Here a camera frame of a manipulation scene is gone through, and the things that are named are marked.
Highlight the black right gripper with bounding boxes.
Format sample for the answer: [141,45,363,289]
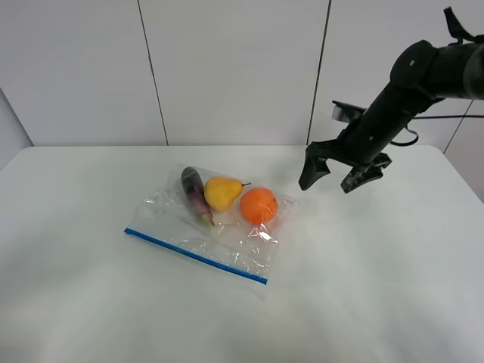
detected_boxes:
[299,114,391,194]

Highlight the clear zip bag blue seal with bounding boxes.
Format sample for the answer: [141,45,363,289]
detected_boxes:
[124,164,299,298]

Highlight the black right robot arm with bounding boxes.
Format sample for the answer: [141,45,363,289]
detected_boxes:
[299,7,483,193]

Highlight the orange fruit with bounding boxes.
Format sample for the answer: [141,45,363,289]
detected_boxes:
[239,187,278,225]

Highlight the yellow pear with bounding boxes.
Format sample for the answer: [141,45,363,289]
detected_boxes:
[204,176,250,212]

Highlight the purple eggplant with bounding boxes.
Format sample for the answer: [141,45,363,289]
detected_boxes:
[180,166,215,227]

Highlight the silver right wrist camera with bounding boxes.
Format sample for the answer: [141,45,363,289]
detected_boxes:
[332,101,366,123]

